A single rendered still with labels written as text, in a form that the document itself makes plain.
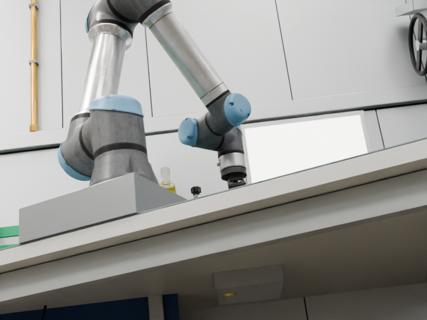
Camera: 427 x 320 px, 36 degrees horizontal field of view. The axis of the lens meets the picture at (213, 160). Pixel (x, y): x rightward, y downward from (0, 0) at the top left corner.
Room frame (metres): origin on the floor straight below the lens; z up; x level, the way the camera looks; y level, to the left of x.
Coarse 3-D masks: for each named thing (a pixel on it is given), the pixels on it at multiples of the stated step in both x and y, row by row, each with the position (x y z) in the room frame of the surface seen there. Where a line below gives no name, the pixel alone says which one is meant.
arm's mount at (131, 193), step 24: (72, 192) 1.24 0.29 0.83; (96, 192) 1.21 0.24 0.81; (120, 192) 1.19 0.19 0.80; (144, 192) 1.21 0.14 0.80; (168, 192) 1.31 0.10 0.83; (24, 216) 1.28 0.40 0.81; (48, 216) 1.26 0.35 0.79; (72, 216) 1.24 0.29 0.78; (96, 216) 1.21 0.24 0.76; (120, 216) 1.19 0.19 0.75; (24, 240) 1.28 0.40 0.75
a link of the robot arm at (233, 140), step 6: (240, 126) 1.68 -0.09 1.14; (228, 132) 1.64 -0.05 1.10; (234, 132) 1.65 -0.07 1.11; (240, 132) 1.67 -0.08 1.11; (228, 138) 1.64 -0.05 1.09; (234, 138) 1.65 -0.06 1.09; (240, 138) 1.66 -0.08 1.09; (222, 144) 1.64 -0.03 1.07; (228, 144) 1.65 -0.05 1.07; (234, 144) 1.65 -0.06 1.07; (240, 144) 1.66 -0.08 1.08; (216, 150) 1.66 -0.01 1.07; (222, 150) 1.65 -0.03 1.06; (228, 150) 1.65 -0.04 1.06; (234, 150) 1.65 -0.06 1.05; (240, 150) 1.66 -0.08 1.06
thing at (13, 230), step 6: (0, 228) 1.80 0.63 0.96; (6, 228) 1.80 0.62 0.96; (12, 228) 1.80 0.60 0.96; (18, 228) 1.80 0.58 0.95; (0, 234) 1.80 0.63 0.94; (6, 234) 1.80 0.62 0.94; (12, 234) 1.80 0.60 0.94; (18, 234) 1.80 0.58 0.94; (0, 240) 1.80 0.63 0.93; (6, 240) 1.80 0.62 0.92; (12, 240) 1.80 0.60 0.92; (18, 240) 1.80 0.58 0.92; (0, 246) 1.80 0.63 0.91; (6, 246) 1.80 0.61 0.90
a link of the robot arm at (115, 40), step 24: (96, 24) 1.41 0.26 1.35; (120, 24) 1.42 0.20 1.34; (96, 48) 1.42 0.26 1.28; (120, 48) 1.44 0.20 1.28; (96, 72) 1.40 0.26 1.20; (120, 72) 1.45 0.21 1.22; (96, 96) 1.39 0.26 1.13; (72, 120) 1.38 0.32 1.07; (72, 144) 1.35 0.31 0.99; (72, 168) 1.40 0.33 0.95
